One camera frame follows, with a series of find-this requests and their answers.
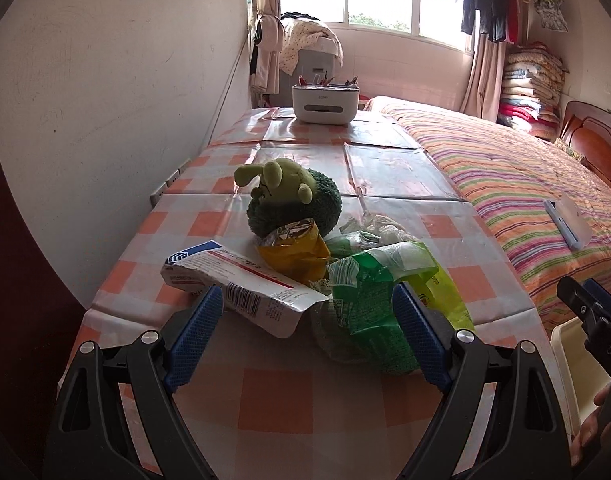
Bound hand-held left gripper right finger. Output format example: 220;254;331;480
391;282;571;480

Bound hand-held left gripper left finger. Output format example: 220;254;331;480
48;284;225;480

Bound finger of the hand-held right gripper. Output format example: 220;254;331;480
583;278;610;307
557;276;596;328

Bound cream plastic trash bin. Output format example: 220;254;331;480
550;317;611;441

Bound white medicine box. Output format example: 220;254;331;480
160;240;331;338

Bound green plastic bag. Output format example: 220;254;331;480
325;241;475;333

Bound yellow snack bag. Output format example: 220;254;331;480
255;217;331;286

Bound person's right hand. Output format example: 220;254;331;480
570;384;611;465

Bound white and blue case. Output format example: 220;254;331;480
544;195;592;251

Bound crumpled white plastic wrap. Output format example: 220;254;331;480
340;214;421;250

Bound striped bed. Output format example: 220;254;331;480
363;95;611;333

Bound patterned pillow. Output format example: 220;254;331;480
555;137;586;162

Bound wooden headboard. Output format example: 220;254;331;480
558;100;611;191

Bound white power strip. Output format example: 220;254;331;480
150;160;193;206

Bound green broccoli plush toy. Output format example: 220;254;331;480
234;158;342;238

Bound brown wooden door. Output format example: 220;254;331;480
0;125;86;480

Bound stack of folded quilts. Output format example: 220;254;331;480
498;42;566;141

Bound white desktop organizer box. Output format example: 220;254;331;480
291;74;359;125

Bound white air cooler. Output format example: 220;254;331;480
285;45;343;93

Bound pale pink hanging garment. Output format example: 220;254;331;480
258;12;286;96

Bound dotted cream blanket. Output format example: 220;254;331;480
278;19;343;78

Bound white wall cable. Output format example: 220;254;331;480
208;45;251;146

